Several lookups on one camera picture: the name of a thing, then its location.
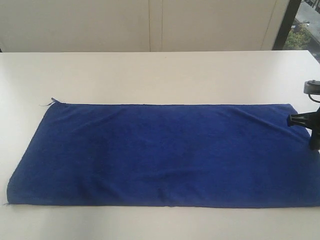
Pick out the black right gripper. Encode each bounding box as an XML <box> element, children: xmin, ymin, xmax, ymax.
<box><xmin>286</xmin><ymin>108</ymin><xmax>320</xmax><ymax>150</ymax></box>

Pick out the blue microfiber towel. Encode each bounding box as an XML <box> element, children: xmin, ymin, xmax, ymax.
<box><xmin>6</xmin><ymin>100</ymin><xmax>320</xmax><ymax>208</ymax></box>

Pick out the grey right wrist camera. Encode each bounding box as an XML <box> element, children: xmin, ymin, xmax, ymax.
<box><xmin>303</xmin><ymin>80</ymin><xmax>320</xmax><ymax>95</ymax></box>

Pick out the black window frame post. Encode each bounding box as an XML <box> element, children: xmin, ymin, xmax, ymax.
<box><xmin>272</xmin><ymin>0</ymin><xmax>302</xmax><ymax>51</ymax></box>

